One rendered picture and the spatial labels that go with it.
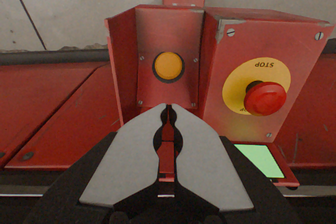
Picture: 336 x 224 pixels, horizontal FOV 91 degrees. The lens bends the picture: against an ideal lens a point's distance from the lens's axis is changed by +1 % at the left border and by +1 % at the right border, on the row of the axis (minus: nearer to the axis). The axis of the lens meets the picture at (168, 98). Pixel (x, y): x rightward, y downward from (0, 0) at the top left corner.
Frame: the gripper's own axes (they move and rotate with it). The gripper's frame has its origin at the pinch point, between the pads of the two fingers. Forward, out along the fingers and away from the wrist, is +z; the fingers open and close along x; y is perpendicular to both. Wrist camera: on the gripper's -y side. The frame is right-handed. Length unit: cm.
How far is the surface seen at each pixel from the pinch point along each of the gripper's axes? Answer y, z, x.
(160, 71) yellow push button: 1.0, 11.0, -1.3
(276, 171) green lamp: 9.4, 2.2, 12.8
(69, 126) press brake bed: 18.3, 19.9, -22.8
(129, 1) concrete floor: -9, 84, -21
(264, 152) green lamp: 9.2, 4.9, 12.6
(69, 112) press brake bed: 18.0, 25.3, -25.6
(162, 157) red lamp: 9.3, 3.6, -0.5
